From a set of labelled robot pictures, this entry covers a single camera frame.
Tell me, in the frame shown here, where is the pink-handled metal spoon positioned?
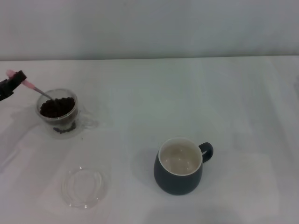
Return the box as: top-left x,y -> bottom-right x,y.
6,69 -> 57,103

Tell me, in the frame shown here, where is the double-wall glass cup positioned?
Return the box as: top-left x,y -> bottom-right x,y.
35,88 -> 98,140

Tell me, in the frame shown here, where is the dark blue ceramic mug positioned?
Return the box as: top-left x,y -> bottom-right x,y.
153,137 -> 214,196

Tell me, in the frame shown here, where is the coffee beans pile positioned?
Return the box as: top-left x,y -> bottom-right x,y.
39,97 -> 76,118

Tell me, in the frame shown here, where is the clear glass saucer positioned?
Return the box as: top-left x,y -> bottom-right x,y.
62,166 -> 110,210

